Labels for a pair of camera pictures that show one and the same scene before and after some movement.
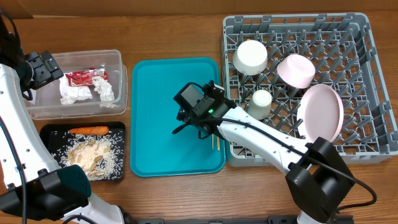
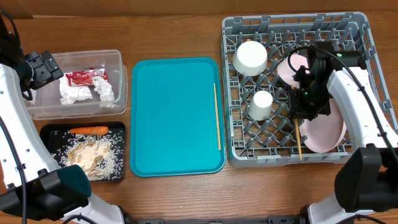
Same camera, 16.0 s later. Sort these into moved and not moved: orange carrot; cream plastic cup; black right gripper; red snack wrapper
Moved: black right gripper
Not moved: red snack wrapper; cream plastic cup; orange carrot
